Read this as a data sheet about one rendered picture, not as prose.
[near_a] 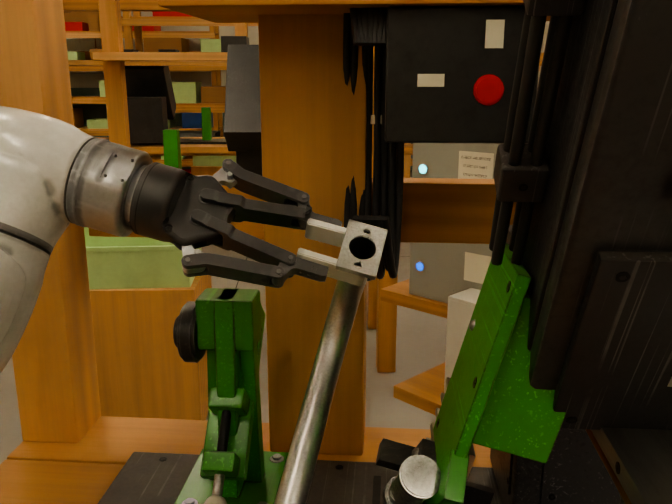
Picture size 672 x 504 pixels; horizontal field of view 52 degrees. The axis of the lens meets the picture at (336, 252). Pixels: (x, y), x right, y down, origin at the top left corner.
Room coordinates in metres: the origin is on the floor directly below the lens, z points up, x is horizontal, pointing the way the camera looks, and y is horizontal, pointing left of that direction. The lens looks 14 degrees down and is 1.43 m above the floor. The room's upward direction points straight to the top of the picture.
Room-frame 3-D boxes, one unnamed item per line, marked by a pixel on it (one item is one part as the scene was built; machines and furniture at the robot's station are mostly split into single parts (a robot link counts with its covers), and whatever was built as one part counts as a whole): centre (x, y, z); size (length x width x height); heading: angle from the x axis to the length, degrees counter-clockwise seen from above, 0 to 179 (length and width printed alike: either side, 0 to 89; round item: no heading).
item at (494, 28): (0.85, -0.15, 1.42); 0.17 x 0.12 x 0.15; 85
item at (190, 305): (0.80, 0.18, 1.12); 0.07 x 0.03 x 0.08; 175
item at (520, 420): (0.58, -0.16, 1.17); 0.13 x 0.12 x 0.20; 85
